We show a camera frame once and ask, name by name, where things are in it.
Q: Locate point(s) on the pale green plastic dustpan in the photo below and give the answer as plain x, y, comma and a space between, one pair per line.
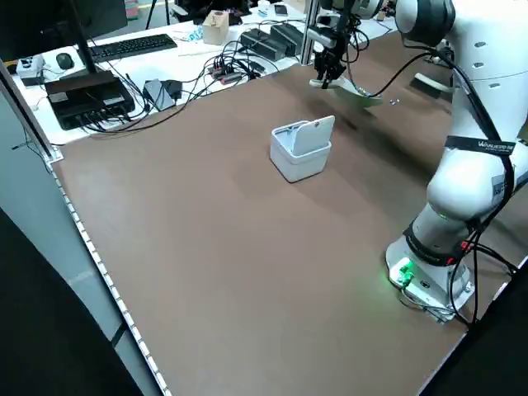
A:
354, 92

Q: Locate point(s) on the usb hub with plugs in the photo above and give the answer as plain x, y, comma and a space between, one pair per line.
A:
227, 74

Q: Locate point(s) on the white trash can with lid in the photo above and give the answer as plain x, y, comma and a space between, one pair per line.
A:
301, 161

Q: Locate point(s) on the black monitor stand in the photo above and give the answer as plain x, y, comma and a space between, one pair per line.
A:
84, 45

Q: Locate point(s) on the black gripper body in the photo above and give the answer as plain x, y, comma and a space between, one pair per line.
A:
340, 41

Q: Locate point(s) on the clear acrylic corner bracket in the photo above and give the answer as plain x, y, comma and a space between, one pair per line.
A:
53, 156

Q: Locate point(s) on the small white device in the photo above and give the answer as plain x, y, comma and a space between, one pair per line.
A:
31, 66

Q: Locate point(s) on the black computer mouse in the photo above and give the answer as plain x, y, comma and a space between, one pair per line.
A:
64, 61

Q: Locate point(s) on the grey power adapter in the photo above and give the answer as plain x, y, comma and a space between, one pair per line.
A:
158, 95

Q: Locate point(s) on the black keyboard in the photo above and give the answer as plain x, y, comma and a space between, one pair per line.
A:
132, 44

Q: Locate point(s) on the white toothed table edge strip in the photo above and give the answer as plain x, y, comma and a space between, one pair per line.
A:
104, 272

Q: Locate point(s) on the black computer monitor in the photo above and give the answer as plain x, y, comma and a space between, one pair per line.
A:
41, 24

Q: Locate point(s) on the small black power adapter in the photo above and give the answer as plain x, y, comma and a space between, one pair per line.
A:
173, 88

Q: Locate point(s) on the aluminium frame post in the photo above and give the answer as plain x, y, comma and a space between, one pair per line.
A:
309, 33

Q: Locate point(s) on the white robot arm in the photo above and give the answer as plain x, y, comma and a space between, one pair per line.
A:
474, 49

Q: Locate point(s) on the black docking box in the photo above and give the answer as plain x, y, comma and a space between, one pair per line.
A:
86, 92

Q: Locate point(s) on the black phone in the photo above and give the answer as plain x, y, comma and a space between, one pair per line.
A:
280, 9

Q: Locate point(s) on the black power brick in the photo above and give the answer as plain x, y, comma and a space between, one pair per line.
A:
260, 43
286, 37

